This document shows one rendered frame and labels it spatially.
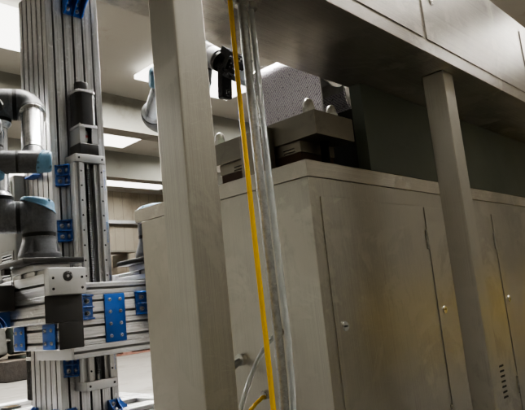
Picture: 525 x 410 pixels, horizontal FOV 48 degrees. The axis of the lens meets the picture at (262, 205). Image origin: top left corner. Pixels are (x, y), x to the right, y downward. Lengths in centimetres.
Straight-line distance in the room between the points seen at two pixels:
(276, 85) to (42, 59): 122
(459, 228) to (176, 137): 91
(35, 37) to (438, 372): 208
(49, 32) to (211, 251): 200
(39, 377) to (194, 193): 186
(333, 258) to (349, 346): 20
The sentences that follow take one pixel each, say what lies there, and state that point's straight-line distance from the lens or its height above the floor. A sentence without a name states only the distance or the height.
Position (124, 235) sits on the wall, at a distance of 1139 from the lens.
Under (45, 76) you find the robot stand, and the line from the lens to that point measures 266.
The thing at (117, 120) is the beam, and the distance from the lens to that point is 651.
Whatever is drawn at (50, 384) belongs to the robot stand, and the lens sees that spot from 253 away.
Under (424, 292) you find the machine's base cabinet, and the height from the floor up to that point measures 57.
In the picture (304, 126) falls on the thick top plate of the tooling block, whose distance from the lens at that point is 144.
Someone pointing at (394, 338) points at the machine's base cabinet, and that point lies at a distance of 153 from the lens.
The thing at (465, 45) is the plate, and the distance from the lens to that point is 175.
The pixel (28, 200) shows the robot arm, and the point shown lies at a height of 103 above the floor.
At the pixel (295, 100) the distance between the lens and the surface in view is 173.
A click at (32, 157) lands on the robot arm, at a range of 204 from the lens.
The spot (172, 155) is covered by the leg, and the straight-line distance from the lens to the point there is 86.
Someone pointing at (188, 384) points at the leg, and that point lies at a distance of 84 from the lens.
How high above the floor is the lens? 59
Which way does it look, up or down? 9 degrees up
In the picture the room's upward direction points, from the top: 6 degrees counter-clockwise
